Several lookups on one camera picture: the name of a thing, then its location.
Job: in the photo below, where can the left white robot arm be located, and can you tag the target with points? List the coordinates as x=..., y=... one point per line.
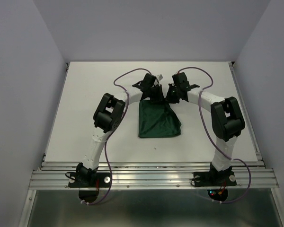
x=110, y=112

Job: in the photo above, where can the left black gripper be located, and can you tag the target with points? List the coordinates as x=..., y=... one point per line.
x=160, y=97

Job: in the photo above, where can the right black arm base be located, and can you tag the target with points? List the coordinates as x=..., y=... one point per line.
x=214, y=178

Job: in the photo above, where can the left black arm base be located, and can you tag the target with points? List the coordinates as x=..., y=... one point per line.
x=87, y=178

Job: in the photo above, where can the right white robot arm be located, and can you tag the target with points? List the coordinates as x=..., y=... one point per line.
x=226, y=116

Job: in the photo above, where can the dark green cloth napkin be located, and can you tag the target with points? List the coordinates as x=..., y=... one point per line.
x=157, y=120

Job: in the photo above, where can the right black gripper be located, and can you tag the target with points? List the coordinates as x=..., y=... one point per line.
x=168, y=99

